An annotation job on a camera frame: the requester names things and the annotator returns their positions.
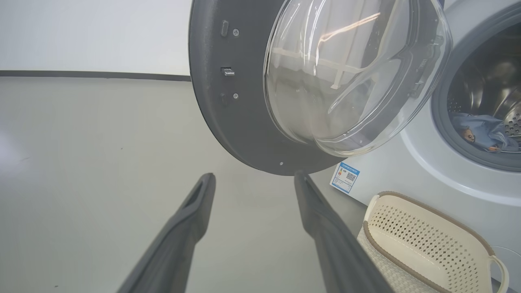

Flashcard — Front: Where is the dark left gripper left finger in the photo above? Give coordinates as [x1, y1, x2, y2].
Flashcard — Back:
[116, 173, 216, 293]

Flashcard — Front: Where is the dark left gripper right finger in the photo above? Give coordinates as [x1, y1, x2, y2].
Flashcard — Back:
[294, 171, 393, 293]

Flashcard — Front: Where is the dark washing machine glass door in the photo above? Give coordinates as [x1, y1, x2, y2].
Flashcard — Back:
[188, 0, 453, 176]

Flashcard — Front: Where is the blue bear-print garment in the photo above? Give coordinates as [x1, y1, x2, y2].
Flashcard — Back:
[451, 113, 521, 153]

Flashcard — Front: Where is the cream perforated laundry basket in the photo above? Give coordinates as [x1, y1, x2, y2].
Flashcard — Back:
[357, 191, 510, 293]

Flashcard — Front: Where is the white front-load washing machine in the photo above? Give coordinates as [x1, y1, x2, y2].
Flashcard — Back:
[322, 0, 521, 293]

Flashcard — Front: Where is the grey rubber door gasket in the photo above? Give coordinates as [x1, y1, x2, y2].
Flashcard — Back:
[431, 4, 521, 171]

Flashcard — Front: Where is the steel washing machine drum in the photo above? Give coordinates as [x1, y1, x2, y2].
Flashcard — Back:
[448, 24, 521, 153]

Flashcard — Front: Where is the blue energy label sticker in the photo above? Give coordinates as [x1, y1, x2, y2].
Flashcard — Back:
[330, 162, 360, 194]

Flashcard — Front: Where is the dark wall baseboard strip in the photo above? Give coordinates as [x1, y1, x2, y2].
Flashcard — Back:
[0, 70, 192, 82]

